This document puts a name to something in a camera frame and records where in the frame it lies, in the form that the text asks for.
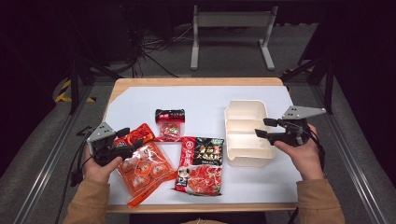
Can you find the aluminium floor rail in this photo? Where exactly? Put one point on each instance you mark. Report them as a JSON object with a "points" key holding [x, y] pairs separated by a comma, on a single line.
{"points": [[348, 161], [46, 161]]}

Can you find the large orange clear-window packet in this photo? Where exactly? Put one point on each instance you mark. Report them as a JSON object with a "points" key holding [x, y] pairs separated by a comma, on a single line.
{"points": [[146, 169]]}

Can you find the white paper sheet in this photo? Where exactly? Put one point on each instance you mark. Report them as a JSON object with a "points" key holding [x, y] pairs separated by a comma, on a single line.
{"points": [[202, 99]]}

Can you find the white divided plastic container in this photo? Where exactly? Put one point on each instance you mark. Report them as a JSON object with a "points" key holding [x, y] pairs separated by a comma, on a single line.
{"points": [[246, 130]]}

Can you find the person's left hand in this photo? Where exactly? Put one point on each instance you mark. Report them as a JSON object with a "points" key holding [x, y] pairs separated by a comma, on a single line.
{"points": [[98, 172]]}

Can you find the black metal stand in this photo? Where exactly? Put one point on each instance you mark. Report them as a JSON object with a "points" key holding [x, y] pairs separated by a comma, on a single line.
{"points": [[74, 87], [328, 84]]}

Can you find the white metal stand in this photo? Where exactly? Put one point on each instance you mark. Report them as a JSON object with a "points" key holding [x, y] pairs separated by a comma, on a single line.
{"points": [[233, 18]]}

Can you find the person's right hand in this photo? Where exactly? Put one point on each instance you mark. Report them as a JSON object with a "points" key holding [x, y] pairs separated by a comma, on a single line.
{"points": [[306, 158]]}

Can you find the large black and red packet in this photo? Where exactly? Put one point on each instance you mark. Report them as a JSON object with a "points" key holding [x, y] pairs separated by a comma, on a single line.
{"points": [[200, 168]]}

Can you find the small black floor bracket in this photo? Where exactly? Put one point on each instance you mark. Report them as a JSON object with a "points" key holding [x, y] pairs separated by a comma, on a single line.
{"points": [[84, 130]]}

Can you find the yellow and black hazard tape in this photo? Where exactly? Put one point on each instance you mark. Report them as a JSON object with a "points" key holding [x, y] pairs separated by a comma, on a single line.
{"points": [[63, 93]]}

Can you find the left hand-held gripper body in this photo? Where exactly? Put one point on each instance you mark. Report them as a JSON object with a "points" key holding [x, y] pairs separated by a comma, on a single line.
{"points": [[100, 133]]}

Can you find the small orange-red sauce packet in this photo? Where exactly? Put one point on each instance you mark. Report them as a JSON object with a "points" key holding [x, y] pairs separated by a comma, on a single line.
{"points": [[140, 133]]}

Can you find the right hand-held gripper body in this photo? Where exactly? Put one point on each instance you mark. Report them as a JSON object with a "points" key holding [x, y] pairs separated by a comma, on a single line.
{"points": [[299, 112]]}

